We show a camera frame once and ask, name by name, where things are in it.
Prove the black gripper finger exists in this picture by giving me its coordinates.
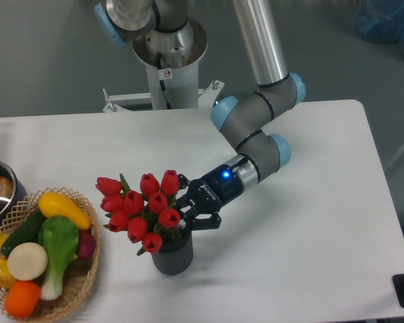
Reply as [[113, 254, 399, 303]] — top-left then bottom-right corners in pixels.
[[180, 209, 222, 231], [175, 174, 191, 207]]

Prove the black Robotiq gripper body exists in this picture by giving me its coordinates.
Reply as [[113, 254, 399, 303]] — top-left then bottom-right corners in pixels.
[[183, 164, 244, 215]]

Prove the red tulip bouquet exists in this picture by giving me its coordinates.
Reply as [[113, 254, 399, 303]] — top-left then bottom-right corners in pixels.
[[96, 170, 184, 255]]

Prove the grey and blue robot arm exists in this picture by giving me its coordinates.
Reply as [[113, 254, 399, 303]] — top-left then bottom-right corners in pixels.
[[94, 1, 306, 230]]

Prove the dark grey ribbed vase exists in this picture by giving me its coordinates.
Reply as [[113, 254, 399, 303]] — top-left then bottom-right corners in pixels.
[[151, 231, 193, 276]]

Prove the purple red radish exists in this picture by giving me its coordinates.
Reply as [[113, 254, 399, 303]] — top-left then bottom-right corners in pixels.
[[76, 231, 96, 259]]

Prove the woven wicker basket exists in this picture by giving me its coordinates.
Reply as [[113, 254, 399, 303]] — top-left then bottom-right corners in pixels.
[[0, 188, 100, 322]]

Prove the green bok choy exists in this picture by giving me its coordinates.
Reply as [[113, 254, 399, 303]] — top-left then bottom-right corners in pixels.
[[38, 215, 79, 301]]

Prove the yellow squash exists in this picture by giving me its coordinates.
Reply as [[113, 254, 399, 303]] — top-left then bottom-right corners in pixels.
[[38, 192, 92, 231]]

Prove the dark green cucumber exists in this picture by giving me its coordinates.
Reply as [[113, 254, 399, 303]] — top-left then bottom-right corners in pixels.
[[0, 209, 46, 256]]

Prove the round white radish slice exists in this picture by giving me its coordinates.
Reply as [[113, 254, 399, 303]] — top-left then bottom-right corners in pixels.
[[7, 242, 48, 281]]

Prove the orange fruit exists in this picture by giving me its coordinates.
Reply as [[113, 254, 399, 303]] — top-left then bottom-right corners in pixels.
[[5, 281, 40, 318]]

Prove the yellow bell pepper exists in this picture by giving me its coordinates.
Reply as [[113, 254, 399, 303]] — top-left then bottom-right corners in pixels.
[[0, 256, 18, 289]]

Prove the blue plastic bag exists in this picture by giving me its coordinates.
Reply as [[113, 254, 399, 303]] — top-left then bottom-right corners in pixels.
[[353, 1, 404, 55]]

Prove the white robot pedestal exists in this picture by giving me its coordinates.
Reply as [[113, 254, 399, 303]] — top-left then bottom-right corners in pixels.
[[102, 63, 225, 112]]

